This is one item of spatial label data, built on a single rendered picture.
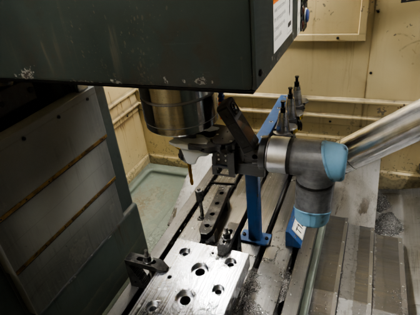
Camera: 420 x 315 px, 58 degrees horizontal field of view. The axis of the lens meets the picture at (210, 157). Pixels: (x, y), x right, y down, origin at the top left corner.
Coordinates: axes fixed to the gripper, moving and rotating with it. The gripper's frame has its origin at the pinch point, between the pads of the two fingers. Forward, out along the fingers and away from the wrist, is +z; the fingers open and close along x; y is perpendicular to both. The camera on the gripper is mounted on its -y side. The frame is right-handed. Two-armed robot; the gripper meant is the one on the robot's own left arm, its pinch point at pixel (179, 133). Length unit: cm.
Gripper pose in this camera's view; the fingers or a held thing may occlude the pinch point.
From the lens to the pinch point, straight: 85.0
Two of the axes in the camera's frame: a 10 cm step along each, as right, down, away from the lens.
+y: 0.8, 8.5, 5.2
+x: 3.7, -5.1, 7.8
